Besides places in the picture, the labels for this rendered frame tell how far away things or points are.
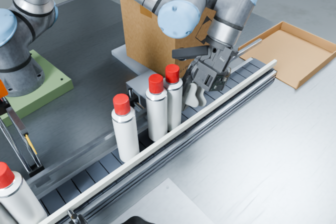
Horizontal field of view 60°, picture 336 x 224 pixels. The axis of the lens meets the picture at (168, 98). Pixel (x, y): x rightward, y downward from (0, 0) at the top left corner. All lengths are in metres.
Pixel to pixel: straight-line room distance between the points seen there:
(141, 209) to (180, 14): 0.42
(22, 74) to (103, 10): 0.63
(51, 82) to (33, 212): 0.50
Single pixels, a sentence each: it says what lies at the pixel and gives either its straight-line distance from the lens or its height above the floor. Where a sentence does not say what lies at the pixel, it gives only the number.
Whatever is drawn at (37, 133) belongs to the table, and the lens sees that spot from 0.95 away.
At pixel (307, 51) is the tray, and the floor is 0.83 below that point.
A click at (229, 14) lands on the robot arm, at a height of 1.18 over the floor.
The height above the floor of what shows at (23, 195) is 1.01.
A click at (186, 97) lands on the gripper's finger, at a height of 0.98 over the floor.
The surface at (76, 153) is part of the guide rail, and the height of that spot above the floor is 0.96.
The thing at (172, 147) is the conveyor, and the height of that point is 0.88.
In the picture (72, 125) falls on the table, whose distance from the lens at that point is 0.93.
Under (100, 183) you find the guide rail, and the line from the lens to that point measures 0.69.
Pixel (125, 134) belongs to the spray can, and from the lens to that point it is 0.66.
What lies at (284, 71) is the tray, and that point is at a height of 0.83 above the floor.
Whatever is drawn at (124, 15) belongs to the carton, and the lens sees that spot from 1.02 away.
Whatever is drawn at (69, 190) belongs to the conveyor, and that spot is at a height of 0.88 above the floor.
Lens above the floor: 1.51
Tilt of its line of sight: 44 degrees down
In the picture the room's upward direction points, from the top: straight up
